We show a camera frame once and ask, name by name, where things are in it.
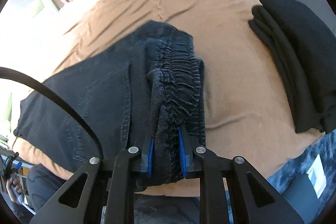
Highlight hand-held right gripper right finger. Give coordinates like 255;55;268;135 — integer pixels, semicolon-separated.
178;126;305;224

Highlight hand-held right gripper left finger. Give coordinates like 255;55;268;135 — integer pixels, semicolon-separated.
29;132;155;224

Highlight black pants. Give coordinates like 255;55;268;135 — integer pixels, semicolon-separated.
13;21;208;191

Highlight person's left hand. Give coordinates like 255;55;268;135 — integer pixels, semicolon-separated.
7;177;25;195

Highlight person's leg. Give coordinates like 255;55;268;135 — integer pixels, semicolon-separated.
25;163;79;216

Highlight orange blanket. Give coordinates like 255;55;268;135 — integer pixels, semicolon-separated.
8;0;324;195

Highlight grey fluffy rug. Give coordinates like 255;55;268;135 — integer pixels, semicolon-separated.
268;130;336;203

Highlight white flat box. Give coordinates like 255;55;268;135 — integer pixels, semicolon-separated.
307;154;328;198

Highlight folded black clothes stack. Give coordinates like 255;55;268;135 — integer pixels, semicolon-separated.
248;0;336;134

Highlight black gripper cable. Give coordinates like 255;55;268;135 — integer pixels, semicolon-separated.
0;67;104;159

